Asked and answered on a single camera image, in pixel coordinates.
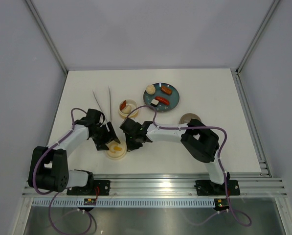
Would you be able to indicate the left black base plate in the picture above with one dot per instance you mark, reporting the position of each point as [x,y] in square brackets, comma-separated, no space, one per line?
[104,187]

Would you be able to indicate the blue ceramic plate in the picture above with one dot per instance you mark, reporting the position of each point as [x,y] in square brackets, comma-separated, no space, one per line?
[174,98]

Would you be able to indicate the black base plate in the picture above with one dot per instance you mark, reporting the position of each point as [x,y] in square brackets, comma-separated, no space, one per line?
[208,188]
[104,187]

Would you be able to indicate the left aluminium frame post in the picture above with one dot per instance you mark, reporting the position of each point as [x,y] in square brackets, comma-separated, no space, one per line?
[46,35]

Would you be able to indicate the brown roasted meat piece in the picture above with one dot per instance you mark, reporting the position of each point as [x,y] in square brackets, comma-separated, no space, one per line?
[166,90]

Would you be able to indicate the grey lunch box lid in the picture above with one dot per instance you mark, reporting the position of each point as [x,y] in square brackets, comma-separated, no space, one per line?
[186,118]

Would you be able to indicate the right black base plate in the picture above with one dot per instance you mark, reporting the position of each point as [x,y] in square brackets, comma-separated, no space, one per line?
[208,188]

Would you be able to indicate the small black white sushi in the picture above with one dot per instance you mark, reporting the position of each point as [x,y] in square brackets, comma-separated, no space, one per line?
[154,103]

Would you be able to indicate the aluminium front rail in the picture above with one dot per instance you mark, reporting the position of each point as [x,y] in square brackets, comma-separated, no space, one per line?
[183,185]

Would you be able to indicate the aluminium frame post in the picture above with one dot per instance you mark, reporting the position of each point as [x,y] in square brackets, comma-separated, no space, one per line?
[258,34]
[46,35]

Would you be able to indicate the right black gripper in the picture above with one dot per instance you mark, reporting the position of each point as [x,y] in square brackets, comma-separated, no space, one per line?
[130,146]

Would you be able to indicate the yellow lunch box container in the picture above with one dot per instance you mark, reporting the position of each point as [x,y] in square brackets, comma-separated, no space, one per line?
[133,113]

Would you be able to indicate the yellow lunch box lid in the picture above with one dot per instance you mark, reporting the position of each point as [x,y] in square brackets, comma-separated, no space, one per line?
[116,151]

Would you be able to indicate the red sausage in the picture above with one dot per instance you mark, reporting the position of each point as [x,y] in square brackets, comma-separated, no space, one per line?
[123,105]
[162,100]

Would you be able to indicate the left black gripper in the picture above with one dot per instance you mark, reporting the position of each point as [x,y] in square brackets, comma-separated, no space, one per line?
[101,144]

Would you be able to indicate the white slotted cable duct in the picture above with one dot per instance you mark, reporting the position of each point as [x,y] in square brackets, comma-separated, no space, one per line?
[126,202]

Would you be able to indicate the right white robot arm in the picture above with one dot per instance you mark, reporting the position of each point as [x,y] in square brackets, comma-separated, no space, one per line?
[204,144]

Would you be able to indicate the right aluminium frame post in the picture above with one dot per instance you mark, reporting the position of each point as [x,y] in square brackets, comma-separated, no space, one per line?
[258,34]

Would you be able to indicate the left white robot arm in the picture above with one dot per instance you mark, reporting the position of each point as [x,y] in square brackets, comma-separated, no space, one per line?
[49,171]

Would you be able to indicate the white steamed bun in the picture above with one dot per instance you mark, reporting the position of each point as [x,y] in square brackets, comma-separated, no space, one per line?
[150,89]
[127,109]

